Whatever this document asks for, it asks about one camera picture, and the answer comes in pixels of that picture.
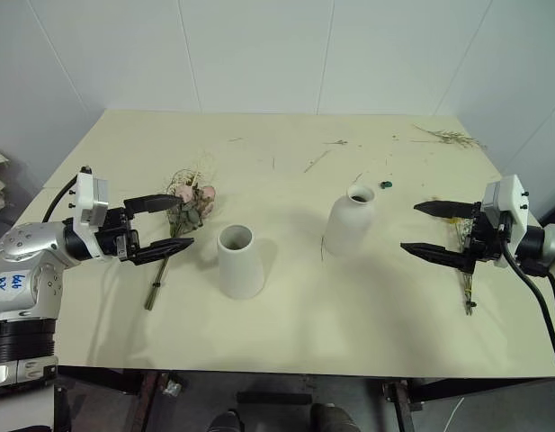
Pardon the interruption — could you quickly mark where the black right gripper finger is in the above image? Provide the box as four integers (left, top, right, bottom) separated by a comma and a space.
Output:
399, 241, 476, 274
413, 200, 479, 221

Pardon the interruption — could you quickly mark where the yellow dried flower bunch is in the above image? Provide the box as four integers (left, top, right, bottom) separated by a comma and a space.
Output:
446, 215, 479, 317

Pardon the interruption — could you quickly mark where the dark rounded shape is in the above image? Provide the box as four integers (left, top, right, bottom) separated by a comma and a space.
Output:
309, 402, 360, 432
207, 409, 243, 432

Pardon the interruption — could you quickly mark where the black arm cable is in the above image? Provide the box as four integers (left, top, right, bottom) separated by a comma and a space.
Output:
500, 246, 555, 380
41, 176, 80, 224

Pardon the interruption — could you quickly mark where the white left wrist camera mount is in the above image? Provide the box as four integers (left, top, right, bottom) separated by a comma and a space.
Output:
72, 166, 111, 233

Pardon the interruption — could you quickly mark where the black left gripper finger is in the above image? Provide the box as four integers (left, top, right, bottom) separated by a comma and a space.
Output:
119, 238, 196, 266
123, 193, 182, 220

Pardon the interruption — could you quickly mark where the thin white floor cable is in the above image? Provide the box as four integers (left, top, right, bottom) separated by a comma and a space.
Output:
446, 397, 466, 423

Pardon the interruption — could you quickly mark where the long loose dried twig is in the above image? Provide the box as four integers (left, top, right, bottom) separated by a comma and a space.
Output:
303, 150, 331, 174

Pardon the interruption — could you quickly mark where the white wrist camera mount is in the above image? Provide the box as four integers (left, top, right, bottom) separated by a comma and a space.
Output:
481, 175, 529, 270
72, 166, 111, 233

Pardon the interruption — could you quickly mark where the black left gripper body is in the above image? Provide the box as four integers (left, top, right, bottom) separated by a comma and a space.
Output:
96, 206, 141, 262

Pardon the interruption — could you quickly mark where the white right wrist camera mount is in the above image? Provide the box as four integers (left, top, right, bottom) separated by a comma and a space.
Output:
481, 175, 529, 270

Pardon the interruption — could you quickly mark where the white conical vase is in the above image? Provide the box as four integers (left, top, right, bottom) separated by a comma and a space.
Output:
217, 223, 266, 301

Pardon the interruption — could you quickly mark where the white bottle-shaped vase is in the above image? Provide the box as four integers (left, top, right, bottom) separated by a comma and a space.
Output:
321, 183, 378, 259

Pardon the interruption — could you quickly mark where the pink dried flower bouquet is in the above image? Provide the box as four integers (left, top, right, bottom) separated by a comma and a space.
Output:
144, 150, 218, 311

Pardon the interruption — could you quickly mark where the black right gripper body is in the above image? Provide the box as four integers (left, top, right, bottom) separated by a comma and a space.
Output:
465, 202, 513, 263

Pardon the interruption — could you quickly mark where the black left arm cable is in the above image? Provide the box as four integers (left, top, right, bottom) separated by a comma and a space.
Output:
41, 176, 80, 224

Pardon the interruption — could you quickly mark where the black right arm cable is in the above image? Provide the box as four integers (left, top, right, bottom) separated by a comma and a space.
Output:
500, 246, 555, 380

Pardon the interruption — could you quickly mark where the pale dried grass sprig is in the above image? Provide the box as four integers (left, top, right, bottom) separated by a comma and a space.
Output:
410, 124, 489, 152

